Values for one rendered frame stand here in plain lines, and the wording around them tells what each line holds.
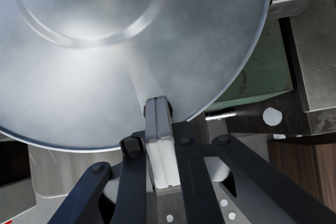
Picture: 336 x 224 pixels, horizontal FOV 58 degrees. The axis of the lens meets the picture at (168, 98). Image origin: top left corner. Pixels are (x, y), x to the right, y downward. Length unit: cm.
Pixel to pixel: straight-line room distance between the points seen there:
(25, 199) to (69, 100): 32
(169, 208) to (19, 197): 61
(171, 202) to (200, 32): 84
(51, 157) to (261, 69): 26
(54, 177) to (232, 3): 19
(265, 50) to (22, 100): 28
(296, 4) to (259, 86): 10
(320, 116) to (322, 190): 33
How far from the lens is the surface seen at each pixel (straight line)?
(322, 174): 74
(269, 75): 39
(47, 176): 26
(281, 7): 38
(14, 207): 52
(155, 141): 16
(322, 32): 43
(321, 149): 73
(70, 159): 25
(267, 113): 38
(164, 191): 87
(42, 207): 113
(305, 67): 41
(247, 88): 38
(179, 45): 24
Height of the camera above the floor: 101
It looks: 84 degrees down
